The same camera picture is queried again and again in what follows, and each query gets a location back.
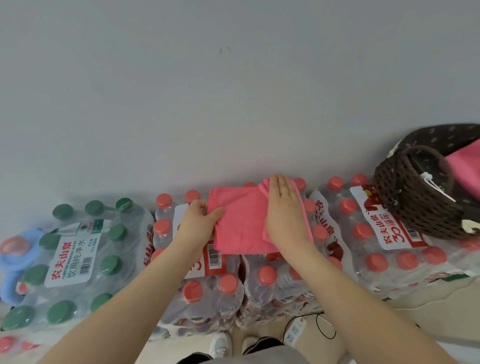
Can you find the person's left hand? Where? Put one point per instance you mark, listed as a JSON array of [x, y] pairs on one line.
[[197, 225]]

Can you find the person's right hand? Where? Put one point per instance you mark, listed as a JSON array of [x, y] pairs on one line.
[[287, 221]]

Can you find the pink towel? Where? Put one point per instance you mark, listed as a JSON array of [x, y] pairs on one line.
[[467, 168], [243, 221]]

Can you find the brown woven basket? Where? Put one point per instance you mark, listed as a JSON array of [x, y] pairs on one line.
[[412, 206]]

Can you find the person's left forearm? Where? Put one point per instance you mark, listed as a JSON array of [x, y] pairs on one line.
[[123, 311]]

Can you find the person's right forearm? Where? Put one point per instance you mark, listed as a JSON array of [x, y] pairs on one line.
[[360, 311]]

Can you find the person's black striped trousers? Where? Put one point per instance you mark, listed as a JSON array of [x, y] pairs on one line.
[[264, 343]]

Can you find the white power strip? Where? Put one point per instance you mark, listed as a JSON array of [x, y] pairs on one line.
[[294, 332]]

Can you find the stack of bottled water packs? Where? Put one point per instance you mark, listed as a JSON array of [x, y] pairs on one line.
[[93, 270]]

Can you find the white sneaker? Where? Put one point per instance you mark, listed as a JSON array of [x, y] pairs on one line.
[[248, 344]]

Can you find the blue lidded water jug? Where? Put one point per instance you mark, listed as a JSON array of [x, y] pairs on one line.
[[15, 255]]

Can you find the white tower gym machine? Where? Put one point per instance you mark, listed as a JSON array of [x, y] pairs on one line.
[[461, 352]]

